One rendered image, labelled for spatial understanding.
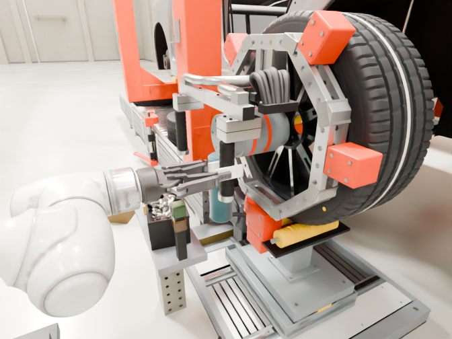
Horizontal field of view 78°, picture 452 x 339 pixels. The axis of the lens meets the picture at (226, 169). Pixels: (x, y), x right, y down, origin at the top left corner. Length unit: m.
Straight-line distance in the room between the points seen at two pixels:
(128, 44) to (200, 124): 1.96
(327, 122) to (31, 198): 0.59
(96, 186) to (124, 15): 2.70
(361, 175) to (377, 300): 0.92
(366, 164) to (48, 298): 0.58
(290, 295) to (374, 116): 0.75
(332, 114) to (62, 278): 0.57
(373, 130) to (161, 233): 0.70
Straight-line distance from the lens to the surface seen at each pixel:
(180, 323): 1.39
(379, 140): 0.72
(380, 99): 0.73
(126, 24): 3.16
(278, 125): 0.84
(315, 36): 0.71
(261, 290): 1.30
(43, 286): 0.41
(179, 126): 0.94
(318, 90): 0.69
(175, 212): 0.85
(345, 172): 0.66
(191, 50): 1.27
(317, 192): 0.73
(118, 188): 0.56
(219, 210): 1.04
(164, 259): 0.99
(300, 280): 1.26
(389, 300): 1.52
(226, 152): 0.63
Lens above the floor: 1.10
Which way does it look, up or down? 24 degrees down
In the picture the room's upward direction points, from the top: straight up
